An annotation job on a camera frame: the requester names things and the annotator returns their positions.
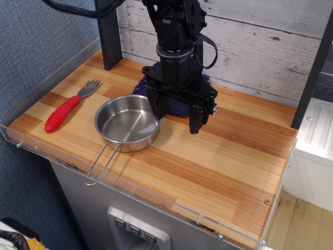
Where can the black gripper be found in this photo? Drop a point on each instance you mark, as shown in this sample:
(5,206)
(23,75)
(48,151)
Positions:
(179,78)

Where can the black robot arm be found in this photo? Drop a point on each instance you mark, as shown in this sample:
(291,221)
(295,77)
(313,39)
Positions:
(178,25)

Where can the yellow object at corner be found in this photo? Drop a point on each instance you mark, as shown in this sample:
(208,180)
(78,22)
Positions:
(34,244)

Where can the purple folded towel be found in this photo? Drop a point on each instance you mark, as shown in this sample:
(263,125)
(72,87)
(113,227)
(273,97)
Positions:
(177,108)

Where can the small steel saucepan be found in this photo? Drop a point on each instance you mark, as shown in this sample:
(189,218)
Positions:
(128,124)

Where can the grey cabinet with dispenser panel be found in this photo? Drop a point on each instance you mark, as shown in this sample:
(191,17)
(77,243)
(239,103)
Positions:
(110,219)

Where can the white ribbed appliance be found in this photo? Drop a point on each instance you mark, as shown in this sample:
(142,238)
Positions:
(308,175)

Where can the dark left frame post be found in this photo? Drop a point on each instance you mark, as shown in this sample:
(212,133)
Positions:
(110,40)

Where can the dark frame post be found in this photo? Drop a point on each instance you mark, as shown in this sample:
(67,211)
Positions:
(315,71)
(110,40)

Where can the red handled fork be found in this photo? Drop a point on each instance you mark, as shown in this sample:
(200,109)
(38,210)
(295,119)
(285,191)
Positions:
(59,115)

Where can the dark right frame post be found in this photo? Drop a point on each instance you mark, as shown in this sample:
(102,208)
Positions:
(315,71)

